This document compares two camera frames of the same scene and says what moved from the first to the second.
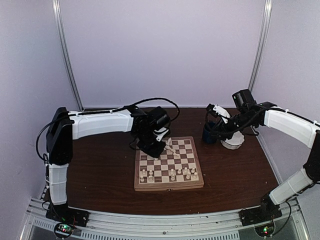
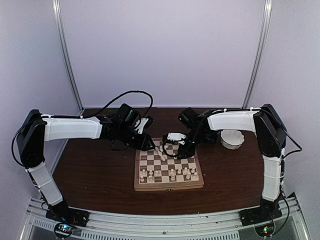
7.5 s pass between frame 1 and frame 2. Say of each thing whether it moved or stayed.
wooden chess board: stayed
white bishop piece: stayed
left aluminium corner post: stayed
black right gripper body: moved
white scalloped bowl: stayed
